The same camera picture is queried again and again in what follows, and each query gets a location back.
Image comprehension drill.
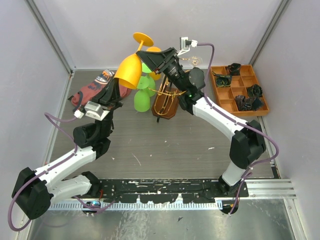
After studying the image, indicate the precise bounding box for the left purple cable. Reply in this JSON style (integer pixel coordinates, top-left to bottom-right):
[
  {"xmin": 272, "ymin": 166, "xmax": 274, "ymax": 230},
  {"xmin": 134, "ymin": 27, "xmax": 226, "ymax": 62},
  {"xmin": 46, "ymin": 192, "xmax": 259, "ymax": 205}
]
[{"xmin": 7, "ymin": 112, "xmax": 80, "ymax": 231}]

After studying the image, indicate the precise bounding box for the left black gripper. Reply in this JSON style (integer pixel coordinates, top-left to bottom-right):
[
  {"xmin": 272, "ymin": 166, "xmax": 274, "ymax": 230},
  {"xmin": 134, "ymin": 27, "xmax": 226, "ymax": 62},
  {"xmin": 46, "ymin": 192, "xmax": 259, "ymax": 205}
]
[{"xmin": 90, "ymin": 74, "xmax": 124, "ymax": 139}]

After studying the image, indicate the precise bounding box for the red cloth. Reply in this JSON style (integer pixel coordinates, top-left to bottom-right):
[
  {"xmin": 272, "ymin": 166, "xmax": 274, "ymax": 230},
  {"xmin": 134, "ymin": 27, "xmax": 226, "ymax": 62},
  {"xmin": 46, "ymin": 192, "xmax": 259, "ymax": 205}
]
[{"xmin": 68, "ymin": 69, "xmax": 132, "ymax": 112}]

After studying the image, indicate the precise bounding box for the grey cable duct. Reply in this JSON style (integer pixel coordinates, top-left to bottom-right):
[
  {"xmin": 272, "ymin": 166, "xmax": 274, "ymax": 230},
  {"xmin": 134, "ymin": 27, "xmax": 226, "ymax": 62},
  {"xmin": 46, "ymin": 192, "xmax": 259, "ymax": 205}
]
[{"xmin": 49, "ymin": 199, "xmax": 223, "ymax": 211}]

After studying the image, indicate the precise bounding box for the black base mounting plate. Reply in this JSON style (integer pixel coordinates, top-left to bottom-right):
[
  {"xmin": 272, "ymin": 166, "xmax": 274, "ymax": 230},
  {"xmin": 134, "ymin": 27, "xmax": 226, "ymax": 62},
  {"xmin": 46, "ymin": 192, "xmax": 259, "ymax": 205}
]
[{"xmin": 71, "ymin": 177, "xmax": 250, "ymax": 204}]

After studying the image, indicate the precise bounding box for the clear wine glass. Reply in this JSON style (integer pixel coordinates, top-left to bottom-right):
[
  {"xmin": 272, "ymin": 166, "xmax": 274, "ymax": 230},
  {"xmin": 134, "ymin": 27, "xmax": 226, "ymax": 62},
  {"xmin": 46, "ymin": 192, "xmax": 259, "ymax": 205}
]
[{"xmin": 187, "ymin": 56, "xmax": 203, "ymax": 68}]

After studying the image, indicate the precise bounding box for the orange goblet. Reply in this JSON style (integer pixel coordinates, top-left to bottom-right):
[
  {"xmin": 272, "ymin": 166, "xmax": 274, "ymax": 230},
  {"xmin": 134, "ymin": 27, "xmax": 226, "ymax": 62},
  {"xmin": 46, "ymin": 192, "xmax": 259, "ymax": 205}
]
[
  {"xmin": 114, "ymin": 32, "xmax": 154, "ymax": 90},
  {"xmin": 147, "ymin": 46, "xmax": 162, "ymax": 81}
]

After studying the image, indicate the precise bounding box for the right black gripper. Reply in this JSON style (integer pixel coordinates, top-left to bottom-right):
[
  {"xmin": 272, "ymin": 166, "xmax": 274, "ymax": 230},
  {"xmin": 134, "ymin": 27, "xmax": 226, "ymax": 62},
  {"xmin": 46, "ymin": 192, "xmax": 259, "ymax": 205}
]
[{"xmin": 135, "ymin": 48, "xmax": 187, "ymax": 94}]

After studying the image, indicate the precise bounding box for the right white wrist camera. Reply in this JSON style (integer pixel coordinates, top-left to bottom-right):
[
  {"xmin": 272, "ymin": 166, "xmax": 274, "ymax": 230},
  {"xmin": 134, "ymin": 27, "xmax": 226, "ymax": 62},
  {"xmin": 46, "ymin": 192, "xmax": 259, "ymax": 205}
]
[{"xmin": 177, "ymin": 36, "xmax": 198, "ymax": 56}]

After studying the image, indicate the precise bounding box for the gold wine glass rack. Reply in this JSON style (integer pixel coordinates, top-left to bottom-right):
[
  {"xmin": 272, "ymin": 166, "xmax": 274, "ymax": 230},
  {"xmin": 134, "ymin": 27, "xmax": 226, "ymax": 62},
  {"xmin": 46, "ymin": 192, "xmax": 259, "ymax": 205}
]
[{"xmin": 147, "ymin": 76, "xmax": 183, "ymax": 123}]

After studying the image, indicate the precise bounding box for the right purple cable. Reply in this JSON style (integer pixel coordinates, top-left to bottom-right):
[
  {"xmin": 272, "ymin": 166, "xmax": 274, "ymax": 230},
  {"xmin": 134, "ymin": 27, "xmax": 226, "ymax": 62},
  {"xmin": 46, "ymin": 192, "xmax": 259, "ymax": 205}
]
[{"xmin": 196, "ymin": 42, "xmax": 280, "ymax": 216}]

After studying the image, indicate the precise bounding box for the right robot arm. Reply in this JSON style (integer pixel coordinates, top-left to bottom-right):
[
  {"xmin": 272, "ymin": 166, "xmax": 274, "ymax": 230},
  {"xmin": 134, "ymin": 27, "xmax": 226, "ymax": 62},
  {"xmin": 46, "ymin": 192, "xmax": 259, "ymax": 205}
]
[{"xmin": 136, "ymin": 47, "xmax": 266, "ymax": 197}]

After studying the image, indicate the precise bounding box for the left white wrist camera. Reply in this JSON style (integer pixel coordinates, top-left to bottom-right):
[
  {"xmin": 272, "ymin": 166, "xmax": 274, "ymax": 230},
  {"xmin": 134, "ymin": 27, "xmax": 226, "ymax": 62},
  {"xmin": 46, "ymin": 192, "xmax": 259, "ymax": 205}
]
[{"xmin": 73, "ymin": 101, "xmax": 110, "ymax": 121}]

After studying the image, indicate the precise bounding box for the wooden compartment tray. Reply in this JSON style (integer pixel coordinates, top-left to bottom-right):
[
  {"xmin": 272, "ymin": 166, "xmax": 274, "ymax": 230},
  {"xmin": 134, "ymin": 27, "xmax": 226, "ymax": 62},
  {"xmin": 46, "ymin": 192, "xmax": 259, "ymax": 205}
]
[{"xmin": 210, "ymin": 65, "xmax": 270, "ymax": 118}]

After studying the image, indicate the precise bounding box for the green goblet front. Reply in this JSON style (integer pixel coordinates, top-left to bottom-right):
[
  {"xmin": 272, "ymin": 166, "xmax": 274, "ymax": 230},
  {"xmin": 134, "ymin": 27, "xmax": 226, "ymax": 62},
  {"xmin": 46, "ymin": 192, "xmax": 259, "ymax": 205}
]
[{"xmin": 137, "ymin": 63, "xmax": 156, "ymax": 97}]

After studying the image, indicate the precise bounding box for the purple cable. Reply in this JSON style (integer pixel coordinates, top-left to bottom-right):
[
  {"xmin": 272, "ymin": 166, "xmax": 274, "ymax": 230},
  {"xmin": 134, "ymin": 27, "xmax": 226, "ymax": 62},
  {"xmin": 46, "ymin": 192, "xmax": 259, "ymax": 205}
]
[
  {"xmin": 196, "ymin": 42, "xmax": 280, "ymax": 216},
  {"xmin": 7, "ymin": 112, "xmax": 80, "ymax": 231}
]

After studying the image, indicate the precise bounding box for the green goblet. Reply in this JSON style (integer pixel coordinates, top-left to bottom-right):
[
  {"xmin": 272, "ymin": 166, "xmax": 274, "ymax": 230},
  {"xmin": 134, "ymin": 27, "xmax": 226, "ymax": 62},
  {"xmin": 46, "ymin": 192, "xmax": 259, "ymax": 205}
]
[
  {"xmin": 133, "ymin": 89, "xmax": 151, "ymax": 113},
  {"xmin": 137, "ymin": 63, "xmax": 156, "ymax": 97}
]

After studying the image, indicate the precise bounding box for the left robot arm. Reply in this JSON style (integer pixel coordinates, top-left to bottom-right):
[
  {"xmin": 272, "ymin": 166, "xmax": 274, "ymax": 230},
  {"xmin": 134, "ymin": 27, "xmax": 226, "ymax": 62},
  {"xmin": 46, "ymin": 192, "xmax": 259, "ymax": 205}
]
[{"xmin": 11, "ymin": 79, "xmax": 123, "ymax": 220}]

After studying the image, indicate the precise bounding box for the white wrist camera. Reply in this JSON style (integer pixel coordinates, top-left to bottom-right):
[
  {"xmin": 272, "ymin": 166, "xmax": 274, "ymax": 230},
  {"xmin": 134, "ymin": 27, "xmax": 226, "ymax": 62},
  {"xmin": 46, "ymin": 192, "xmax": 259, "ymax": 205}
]
[
  {"xmin": 177, "ymin": 36, "xmax": 198, "ymax": 56},
  {"xmin": 73, "ymin": 101, "xmax": 110, "ymax": 121}
]

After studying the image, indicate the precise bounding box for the black rolled item in tray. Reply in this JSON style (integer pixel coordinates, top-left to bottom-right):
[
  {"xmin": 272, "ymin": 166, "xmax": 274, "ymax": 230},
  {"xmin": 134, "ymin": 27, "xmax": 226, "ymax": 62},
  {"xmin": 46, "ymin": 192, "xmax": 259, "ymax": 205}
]
[{"xmin": 246, "ymin": 84, "xmax": 263, "ymax": 98}]

